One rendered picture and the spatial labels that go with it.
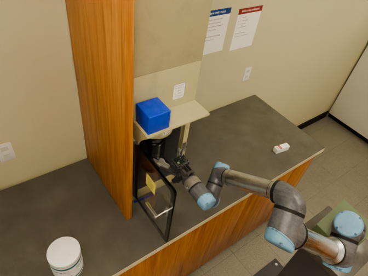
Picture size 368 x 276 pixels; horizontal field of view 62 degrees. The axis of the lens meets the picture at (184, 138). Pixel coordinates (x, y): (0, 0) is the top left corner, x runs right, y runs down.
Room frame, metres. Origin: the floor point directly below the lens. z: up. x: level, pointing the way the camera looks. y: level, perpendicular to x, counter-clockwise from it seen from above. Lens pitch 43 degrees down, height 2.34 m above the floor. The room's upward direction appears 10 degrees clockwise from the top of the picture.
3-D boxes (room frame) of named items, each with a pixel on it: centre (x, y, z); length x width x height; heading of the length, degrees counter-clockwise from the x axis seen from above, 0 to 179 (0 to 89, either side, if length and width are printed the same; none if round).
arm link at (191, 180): (0.88, -0.07, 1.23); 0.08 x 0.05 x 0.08; 132
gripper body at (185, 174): (0.94, -0.02, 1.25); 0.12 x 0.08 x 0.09; 42
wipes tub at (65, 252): (0.54, 0.41, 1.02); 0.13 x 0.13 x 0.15
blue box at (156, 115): (0.93, 0.14, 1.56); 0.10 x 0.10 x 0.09; 42
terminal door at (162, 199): (0.81, 0.10, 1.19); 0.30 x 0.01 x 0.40; 42
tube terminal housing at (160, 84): (1.13, 0.18, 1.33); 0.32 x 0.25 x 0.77; 132
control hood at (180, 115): (1.00, 0.06, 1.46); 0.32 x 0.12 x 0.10; 132
